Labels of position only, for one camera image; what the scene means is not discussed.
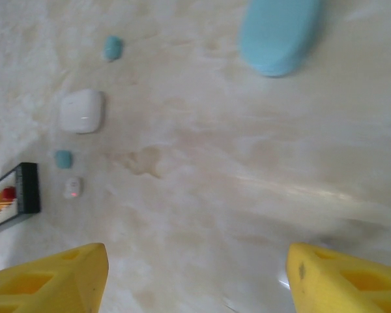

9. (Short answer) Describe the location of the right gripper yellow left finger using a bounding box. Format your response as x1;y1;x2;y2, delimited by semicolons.
0;242;109;313

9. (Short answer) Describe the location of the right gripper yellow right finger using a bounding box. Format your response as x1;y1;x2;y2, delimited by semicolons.
285;241;391;313

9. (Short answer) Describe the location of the white earbud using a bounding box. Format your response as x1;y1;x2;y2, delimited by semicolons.
63;176;85;200

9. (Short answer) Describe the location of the white earbud charging case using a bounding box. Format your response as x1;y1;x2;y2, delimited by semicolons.
59;88;106;134

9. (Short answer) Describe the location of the light blue earbud charging case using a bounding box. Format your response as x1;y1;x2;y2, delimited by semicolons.
237;0;322;78

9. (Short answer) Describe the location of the black open box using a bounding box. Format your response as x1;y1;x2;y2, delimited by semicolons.
0;162;42;235

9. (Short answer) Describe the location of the light blue earbud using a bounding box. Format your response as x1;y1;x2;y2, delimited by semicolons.
102;35;124;63
53;149;74;170

